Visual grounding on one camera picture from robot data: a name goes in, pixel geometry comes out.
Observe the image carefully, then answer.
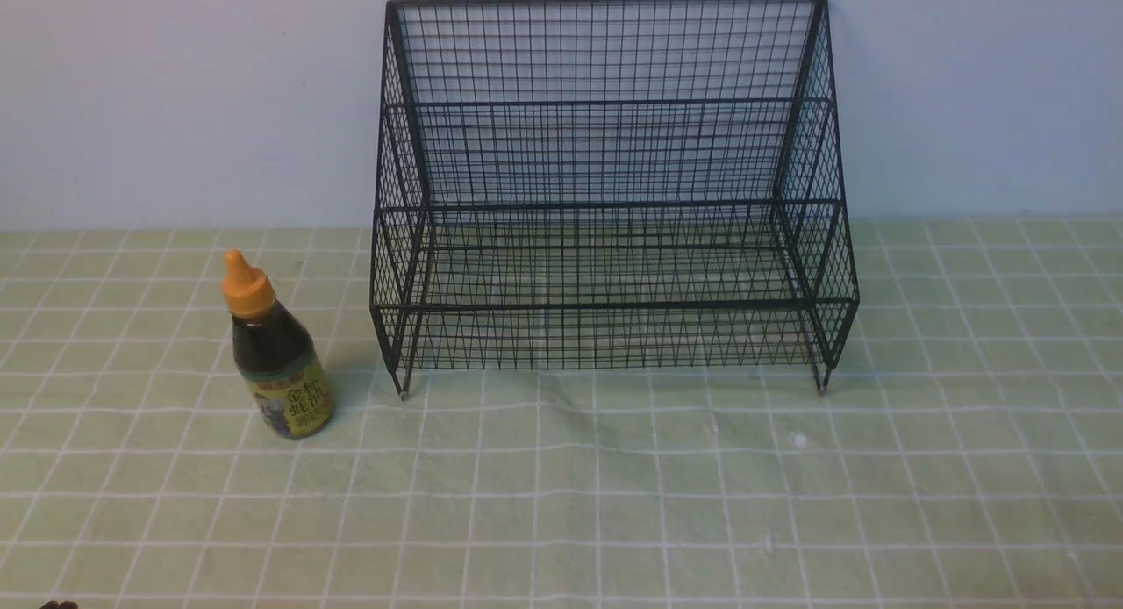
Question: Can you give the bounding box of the dark sauce bottle orange cap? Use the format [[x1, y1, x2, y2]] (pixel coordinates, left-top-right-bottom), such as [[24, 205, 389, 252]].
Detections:
[[221, 249, 334, 440]]

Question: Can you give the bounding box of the green checkered tablecloth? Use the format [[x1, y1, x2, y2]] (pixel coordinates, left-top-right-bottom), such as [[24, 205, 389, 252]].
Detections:
[[1, 219, 1122, 608]]

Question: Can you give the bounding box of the black wire mesh shelf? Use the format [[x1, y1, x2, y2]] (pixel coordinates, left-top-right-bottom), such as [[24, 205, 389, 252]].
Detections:
[[369, 0, 860, 398]]

